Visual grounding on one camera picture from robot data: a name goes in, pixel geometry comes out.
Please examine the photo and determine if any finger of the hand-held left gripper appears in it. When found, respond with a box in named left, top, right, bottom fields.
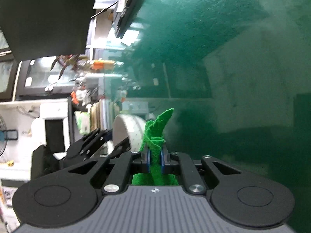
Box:
left=85, top=128, right=114, bottom=156
left=110, top=136, right=131, bottom=160

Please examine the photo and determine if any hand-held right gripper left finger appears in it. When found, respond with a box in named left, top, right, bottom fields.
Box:
left=68, top=149, right=152, bottom=195

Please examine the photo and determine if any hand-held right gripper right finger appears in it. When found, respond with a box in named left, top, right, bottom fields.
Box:
left=159, top=150, right=243, bottom=195

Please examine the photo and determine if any white bowl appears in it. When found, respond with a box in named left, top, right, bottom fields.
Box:
left=113, top=114, right=147, bottom=151

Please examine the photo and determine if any green cloth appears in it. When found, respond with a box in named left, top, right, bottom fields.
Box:
left=131, top=108, right=179, bottom=186

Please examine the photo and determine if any stack of books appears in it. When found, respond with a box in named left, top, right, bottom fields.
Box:
left=89, top=99, right=115, bottom=132

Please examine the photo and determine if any green tissue pack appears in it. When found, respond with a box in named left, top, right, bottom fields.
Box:
left=75, top=111, right=91, bottom=134

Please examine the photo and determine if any white appliance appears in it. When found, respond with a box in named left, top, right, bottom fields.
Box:
left=31, top=99, right=74, bottom=161

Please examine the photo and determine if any electric fan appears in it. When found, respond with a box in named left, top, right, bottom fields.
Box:
left=0, top=115, right=19, bottom=156

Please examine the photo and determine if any grey desk organizer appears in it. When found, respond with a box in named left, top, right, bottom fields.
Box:
left=83, top=73, right=122, bottom=93

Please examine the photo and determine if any small orange container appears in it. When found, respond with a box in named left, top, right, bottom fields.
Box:
left=91, top=61, right=115, bottom=70

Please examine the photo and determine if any potted plant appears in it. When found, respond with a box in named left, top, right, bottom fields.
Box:
left=49, top=54, right=88, bottom=78

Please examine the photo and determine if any black framed window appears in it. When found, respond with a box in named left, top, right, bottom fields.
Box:
left=14, top=56, right=88, bottom=98

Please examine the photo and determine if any black curved monitor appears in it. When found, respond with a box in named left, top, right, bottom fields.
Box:
left=0, top=0, right=102, bottom=62

